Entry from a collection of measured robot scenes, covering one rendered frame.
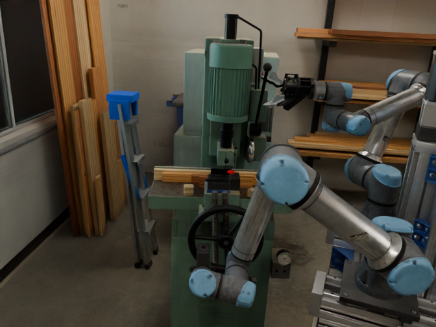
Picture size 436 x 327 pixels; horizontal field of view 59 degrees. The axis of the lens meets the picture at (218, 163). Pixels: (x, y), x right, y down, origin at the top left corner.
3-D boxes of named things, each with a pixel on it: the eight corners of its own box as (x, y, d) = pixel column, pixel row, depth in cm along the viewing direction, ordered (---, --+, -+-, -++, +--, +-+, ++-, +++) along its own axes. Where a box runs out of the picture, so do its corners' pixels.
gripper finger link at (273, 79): (266, 64, 155) (286, 74, 153) (264, 74, 160) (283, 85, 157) (262, 68, 154) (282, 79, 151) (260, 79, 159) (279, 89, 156)
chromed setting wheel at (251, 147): (247, 167, 181) (249, 141, 176) (244, 158, 192) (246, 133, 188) (254, 167, 181) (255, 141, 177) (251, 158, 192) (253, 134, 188)
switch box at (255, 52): (248, 82, 187) (251, 48, 182) (247, 79, 197) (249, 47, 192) (261, 83, 188) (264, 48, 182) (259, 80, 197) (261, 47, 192)
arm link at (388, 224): (398, 249, 125) (407, 211, 121) (413, 274, 113) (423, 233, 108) (359, 246, 126) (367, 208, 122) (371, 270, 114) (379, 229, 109)
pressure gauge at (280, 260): (276, 268, 165) (277, 252, 162) (274, 263, 168) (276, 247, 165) (290, 269, 165) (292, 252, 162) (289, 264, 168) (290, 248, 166)
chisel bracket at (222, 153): (217, 169, 168) (218, 150, 165) (216, 158, 181) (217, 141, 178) (233, 169, 168) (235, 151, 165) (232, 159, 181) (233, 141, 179)
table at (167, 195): (143, 219, 152) (143, 205, 150) (154, 189, 181) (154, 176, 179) (296, 224, 154) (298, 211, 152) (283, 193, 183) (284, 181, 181)
